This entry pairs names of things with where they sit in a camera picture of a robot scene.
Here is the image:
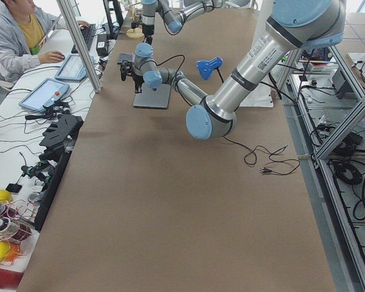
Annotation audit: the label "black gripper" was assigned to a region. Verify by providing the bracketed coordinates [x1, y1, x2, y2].
[132, 73, 144, 93]
[142, 24, 154, 44]

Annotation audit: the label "grey laptop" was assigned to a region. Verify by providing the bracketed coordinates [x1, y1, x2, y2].
[133, 84, 171, 110]

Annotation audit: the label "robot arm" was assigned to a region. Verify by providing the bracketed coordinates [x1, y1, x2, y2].
[128, 1, 346, 139]
[140, 0, 223, 44]

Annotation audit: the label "wooden cup stand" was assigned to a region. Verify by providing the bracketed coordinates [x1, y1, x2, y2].
[120, 1, 144, 39]

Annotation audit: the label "folded grey cloth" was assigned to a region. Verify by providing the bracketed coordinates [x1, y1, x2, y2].
[117, 52, 134, 64]

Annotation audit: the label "black computer monitor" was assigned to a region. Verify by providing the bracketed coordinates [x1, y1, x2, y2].
[103, 0, 124, 40]

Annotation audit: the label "small black power box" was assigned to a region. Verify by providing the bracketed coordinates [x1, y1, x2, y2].
[96, 33, 109, 57]

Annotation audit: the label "black keyboard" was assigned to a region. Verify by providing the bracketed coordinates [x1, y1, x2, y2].
[79, 24, 96, 50]

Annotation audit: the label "blue desk lamp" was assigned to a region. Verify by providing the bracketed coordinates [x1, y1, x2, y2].
[196, 57, 224, 83]

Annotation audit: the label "far teach pendant tablet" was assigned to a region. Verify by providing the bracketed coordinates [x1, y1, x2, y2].
[54, 54, 87, 82]

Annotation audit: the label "teach pendant tablet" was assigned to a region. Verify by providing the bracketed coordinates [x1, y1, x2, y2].
[54, 54, 87, 82]
[18, 78, 70, 112]

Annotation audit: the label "near teach pendant tablet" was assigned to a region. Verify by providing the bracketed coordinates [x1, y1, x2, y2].
[18, 78, 70, 112]

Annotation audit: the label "black tool rack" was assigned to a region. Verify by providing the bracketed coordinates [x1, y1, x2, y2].
[33, 114, 85, 231]

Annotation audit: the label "seated person in grey hoodie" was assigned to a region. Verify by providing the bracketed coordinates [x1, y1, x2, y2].
[0, 0, 91, 83]

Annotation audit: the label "yellow ball upper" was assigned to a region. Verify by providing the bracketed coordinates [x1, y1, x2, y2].
[0, 189, 13, 203]

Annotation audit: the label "aluminium frame post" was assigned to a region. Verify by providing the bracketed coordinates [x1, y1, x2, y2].
[57, 0, 102, 94]

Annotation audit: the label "black lamp power cable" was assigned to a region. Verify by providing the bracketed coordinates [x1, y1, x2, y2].
[223, 136, 301, 176]

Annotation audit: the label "copper wire basket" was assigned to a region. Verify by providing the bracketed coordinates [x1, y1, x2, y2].
[0, 200, 37, 266]

